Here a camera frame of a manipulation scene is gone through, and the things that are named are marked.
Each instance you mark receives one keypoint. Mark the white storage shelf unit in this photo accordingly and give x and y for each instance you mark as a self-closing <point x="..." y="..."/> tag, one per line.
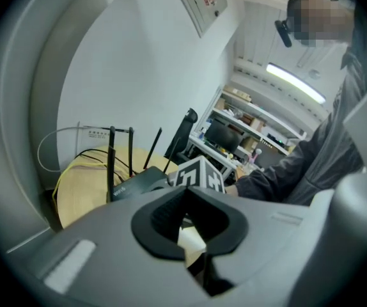
<point x="266" y="120"/>

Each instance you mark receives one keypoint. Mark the white cloth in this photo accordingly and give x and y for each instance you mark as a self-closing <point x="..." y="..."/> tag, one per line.
<point x="190" y="238"/>

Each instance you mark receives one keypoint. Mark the black router with antennas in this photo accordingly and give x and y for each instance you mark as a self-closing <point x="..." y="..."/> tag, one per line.
<point x="138" y="184"/>

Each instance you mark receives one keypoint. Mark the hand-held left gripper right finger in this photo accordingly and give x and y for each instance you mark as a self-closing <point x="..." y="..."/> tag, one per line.
<point x="273" y="251"/>

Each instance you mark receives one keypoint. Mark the white background desk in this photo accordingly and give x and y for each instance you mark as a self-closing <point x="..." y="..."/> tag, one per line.
<point x="209" y="150"/>

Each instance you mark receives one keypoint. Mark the white ceiling smoke detector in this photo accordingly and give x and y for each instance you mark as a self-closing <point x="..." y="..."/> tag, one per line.
<point x="314" y="74"/>

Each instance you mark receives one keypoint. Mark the long ceiling light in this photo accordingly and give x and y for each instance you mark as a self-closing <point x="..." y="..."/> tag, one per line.
<point x="295" y="82"/>

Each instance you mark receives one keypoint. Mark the black head-worn camera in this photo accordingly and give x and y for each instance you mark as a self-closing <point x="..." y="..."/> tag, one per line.
<point x="283" y="32"/>

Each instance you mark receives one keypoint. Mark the black computer monitor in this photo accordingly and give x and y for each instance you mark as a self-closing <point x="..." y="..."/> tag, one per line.
<point x="223" y="136"/>

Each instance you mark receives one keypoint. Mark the person's head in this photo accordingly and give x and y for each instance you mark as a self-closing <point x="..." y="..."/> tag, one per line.
<point x="324" y="14"/>

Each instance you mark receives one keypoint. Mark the grey wall electrical panel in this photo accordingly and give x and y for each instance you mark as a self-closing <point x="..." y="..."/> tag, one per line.
<point x="202" y="2"/>

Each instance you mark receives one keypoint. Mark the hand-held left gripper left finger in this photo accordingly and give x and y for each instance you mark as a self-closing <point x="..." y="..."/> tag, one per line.
<point x="106" y="235"/>

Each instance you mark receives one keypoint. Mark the person's grey jacket torso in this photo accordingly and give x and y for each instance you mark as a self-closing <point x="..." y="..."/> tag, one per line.
<point x="337" y="146"/>

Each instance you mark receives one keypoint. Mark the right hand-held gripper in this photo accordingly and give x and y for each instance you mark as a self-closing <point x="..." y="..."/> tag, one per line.
<point x="199" y="174"/>

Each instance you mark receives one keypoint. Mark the person's right forearm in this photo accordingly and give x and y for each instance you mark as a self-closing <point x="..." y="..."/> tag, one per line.
<point x="266" y="179"/>

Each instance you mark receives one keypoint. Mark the black office chair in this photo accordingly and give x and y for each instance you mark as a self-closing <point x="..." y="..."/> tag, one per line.
<point x="183" y="133"/>

